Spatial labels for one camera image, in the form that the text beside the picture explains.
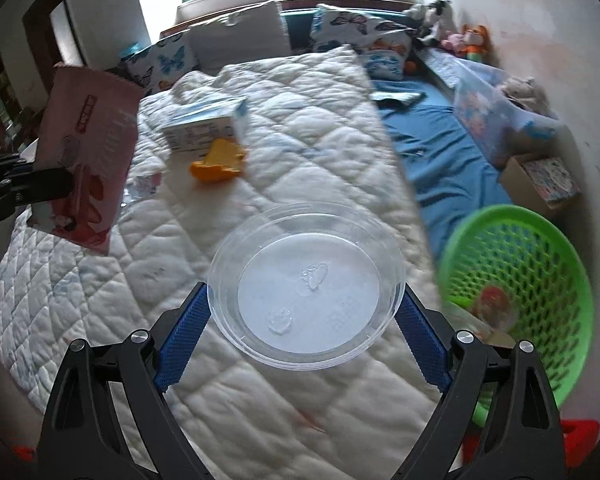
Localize black and white plush toy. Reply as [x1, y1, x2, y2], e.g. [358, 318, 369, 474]
[407, 0, 458, 48]

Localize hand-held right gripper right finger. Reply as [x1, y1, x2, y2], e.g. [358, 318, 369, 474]
[394, 285, 567, 480]

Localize cardboard box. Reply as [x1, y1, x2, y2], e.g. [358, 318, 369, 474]
[499, 155, 581, 218]

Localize printed paper stack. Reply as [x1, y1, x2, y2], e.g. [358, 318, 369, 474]
[522, 156, 581, 203]

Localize red plastic stool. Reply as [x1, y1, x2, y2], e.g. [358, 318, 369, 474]
[462, 417, 600, 466]

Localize orange plush toy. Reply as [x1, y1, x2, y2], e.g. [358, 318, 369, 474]
[462, 24, 491, 61]

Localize clear plastic wrapper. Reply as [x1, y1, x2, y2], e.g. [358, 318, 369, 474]
[125, 172, 163, 206]

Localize teal bed headboard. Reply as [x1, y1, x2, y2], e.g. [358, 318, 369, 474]
[282, 10, 321, 53]

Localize beige fabric bundle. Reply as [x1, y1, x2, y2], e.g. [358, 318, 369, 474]
[497, 76, 551, 111]

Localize white blue milk carton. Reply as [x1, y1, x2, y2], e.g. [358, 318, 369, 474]
[161, 97, 251, 153]

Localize clear plastic cup red label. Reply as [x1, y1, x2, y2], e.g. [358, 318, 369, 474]
[472, 285, 521, 331]

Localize orange peel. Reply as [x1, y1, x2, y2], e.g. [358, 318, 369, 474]
[189, 138, 248, 182]

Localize wooden door frame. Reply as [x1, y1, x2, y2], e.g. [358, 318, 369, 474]
[22, 0, 88, 68]

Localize clear plastic plate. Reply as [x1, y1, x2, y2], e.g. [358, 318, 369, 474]
[207, 201, 407, 372]

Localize pink snack packet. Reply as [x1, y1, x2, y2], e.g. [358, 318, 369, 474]
[30, 62, 146, 255]

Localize blue bed sheet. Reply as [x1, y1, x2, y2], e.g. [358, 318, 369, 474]
[370, 77, 516, 261]

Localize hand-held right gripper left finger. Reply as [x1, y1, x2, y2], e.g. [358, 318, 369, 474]
[36, 282, 211, 480]

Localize white pillow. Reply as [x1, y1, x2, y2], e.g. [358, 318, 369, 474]
[187, 0, 292, 77]

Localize clear blue storage box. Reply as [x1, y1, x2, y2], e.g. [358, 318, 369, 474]
[452, 67, 563, 168]

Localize white quilted blanket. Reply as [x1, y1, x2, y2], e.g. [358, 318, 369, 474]
[0, 45, 446, 480]

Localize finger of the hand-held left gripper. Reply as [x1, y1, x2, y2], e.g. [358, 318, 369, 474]
[7, 166, 78, 206]

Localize green plastic mesh basket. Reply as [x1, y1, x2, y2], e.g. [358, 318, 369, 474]
[437, 204, 595, 423]

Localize butterfly print pillow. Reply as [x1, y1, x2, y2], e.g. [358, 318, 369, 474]
[312, 4, 416, 56]
[122, 30, 198, 96]
[364, 35, 412, 81]

